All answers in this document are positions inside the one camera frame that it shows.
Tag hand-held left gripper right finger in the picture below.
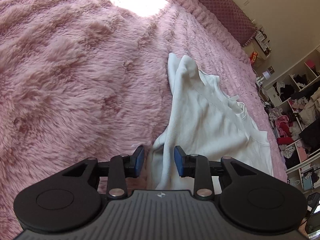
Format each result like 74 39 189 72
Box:
174 145 258 198

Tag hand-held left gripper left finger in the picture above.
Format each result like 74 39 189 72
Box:
56 145 145 200

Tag white printed sweatshirt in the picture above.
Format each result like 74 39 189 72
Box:
146 52 274 190

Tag red garment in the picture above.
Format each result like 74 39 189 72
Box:
276 136 298 145

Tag pink fuzzy blanket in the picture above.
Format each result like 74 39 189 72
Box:
0 0 287 235

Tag black hanging garment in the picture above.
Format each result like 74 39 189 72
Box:
299 120 320 153

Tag dark electronic device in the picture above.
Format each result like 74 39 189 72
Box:
306 194 320 233

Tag cream bedside shelf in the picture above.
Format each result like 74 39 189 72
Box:
251 29 272 60

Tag white shelving unit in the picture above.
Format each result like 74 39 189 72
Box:
264 49 320 193

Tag pink quilted headboard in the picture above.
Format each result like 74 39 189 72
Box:
179 0 258 47

